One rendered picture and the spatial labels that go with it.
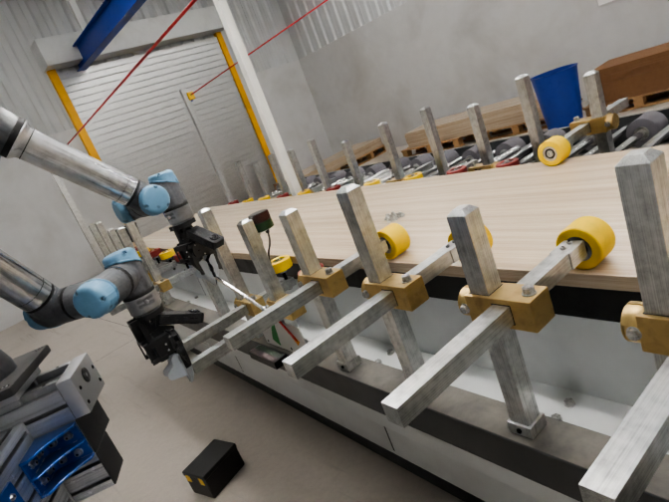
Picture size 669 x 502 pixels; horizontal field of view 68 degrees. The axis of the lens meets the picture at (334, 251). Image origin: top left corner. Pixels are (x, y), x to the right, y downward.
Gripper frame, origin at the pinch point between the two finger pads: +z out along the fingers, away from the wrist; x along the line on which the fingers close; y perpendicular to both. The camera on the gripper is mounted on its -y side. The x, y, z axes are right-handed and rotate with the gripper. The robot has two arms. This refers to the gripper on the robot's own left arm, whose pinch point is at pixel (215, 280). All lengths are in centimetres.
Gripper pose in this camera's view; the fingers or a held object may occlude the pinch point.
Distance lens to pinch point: 154.0
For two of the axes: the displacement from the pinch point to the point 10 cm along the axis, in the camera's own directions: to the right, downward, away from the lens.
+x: -4.9, 4.3, -7.6
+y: -7.9, 1.3, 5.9
